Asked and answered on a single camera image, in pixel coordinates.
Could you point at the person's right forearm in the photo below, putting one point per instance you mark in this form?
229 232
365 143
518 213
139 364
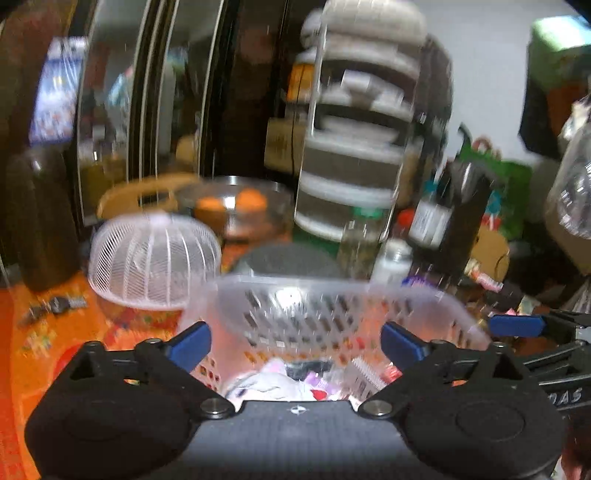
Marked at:
579 447

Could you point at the dark bottle with white label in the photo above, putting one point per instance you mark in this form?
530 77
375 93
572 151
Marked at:
431 219

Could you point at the black bag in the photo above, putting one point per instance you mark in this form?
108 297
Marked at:
436 92

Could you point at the green cardboard box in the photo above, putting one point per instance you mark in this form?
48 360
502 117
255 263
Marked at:
561 46

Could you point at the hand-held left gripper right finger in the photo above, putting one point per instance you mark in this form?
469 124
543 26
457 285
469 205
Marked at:
406 345

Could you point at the wooden chair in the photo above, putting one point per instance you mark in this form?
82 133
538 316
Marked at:
494 251
138 194

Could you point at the purple hexagonal packet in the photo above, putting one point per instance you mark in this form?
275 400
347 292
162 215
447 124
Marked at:
316 379

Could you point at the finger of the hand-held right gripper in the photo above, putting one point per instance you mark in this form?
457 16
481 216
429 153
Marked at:
515 325

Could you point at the bunch of keys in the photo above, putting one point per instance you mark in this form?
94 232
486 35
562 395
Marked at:
55 308

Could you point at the brown cardboard box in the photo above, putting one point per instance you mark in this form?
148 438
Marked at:
282 145

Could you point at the blue printed packet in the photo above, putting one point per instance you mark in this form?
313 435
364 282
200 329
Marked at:
57 92

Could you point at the white plastic bottle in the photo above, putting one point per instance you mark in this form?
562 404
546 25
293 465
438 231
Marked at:
391 261

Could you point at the clear bag with metalware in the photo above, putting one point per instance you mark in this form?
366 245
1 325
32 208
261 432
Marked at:
572 184

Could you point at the orange fruit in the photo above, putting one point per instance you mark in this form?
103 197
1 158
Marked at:
251 199
208 203

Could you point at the brown thermos jug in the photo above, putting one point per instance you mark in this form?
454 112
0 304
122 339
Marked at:
44 221

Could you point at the white carton with purple print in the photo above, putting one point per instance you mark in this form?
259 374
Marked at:
367 376

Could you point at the metal bowl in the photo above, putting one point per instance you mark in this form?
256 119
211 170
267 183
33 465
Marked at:
233 221

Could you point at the white mesh food cover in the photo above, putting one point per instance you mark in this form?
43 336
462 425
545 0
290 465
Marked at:
154 258

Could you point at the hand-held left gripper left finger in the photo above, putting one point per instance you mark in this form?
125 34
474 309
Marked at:
190 344

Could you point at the glass jar with green lid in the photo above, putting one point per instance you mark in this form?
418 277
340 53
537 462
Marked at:
362 244

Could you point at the grey round lid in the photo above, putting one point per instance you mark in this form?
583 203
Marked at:
286 261

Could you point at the clear plastic slotted basket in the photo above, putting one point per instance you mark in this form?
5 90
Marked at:
323 300

